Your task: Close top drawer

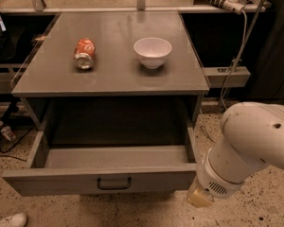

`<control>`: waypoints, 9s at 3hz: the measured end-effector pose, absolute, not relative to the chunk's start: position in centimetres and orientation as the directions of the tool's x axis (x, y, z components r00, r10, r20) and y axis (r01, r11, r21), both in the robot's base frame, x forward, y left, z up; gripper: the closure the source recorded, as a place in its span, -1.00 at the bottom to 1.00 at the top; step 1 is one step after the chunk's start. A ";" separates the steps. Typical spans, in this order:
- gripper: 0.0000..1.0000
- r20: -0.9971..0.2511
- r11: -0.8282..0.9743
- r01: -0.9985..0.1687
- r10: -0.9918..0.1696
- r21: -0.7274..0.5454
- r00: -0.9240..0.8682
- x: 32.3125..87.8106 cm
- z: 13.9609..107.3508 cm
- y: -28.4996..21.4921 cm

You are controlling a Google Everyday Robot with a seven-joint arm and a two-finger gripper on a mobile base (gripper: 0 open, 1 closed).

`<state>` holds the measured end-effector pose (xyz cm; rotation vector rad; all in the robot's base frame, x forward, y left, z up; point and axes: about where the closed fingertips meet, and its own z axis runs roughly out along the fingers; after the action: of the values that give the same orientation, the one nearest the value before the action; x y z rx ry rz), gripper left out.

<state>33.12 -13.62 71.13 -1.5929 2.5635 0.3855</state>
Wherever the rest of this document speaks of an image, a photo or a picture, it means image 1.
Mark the yellow foam covered gripper finger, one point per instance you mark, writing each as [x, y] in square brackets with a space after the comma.
[198, 196]

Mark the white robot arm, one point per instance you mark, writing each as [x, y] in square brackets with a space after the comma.
[252, 139]

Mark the grey top drawer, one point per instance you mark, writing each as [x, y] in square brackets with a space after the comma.
[109, 145]

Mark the white sneaker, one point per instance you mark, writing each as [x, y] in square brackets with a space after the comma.
[17, 220]

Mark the white power strip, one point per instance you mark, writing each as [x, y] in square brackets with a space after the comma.
[231, 5]

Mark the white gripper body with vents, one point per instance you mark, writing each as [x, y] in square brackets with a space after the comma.
[213, 180]

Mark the small plastic bottle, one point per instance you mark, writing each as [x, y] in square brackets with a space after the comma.
[7, 132]

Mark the orange soda can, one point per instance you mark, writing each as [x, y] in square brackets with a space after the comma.
[84, 54]

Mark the grey metal drawer cabinet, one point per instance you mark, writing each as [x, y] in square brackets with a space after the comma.
[116, 72]

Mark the white ceramic bowl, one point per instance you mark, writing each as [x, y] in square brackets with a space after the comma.
[152, 52]

